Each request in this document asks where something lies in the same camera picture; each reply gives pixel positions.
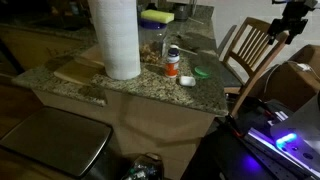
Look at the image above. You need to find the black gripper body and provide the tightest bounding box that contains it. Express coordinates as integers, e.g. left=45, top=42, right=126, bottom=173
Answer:
left=281, top=1, right=311, bottom=22

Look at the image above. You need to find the white bar of soap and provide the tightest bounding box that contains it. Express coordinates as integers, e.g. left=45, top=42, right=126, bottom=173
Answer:
left=179, top=75, right=197, bottom=88

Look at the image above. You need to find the wooden chair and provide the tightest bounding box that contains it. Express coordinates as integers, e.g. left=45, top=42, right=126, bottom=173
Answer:
left=218, top=17, right=290, bottom=118

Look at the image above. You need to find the brown cardboard box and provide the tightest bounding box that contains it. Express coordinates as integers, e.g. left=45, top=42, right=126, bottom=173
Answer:
left=249, top=44, right=320, bottom=113

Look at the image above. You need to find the metal cup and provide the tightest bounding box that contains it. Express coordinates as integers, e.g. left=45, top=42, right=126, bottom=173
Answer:
left=173, top=3, right=189, bottom=22

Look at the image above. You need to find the orange pill bottle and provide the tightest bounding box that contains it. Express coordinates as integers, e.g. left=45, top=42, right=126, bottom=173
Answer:
left=164, top=48, right=181, bottom=79

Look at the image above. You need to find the yellow sponge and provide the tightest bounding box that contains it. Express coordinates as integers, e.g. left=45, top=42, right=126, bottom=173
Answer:
left=140, top=9, right=175, bottom=24

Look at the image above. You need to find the clear jar purple lid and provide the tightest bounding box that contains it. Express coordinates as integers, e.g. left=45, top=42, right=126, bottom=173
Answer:
left=137, top=18, right=168, bottom=65

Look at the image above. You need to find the white paper towel roll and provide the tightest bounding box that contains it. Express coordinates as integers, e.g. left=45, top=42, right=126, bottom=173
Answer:
left=87, top=0, right=142, bottom=81

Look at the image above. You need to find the plastic bag of bottles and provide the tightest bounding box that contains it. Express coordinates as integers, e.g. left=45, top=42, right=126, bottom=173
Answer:
left=120, top=152, right=164, bottom=180

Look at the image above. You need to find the wooden cutting board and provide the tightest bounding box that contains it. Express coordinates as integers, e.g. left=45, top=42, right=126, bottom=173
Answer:
left=53, top=44, right=107, bottom=87

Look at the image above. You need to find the steel trash can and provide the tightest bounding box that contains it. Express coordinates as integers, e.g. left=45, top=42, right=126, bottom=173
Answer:
left=0, top=106, right=114, bottom=180

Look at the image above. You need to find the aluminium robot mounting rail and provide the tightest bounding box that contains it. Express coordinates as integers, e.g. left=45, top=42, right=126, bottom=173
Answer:
left=244, top=128, right=320, bottom=180

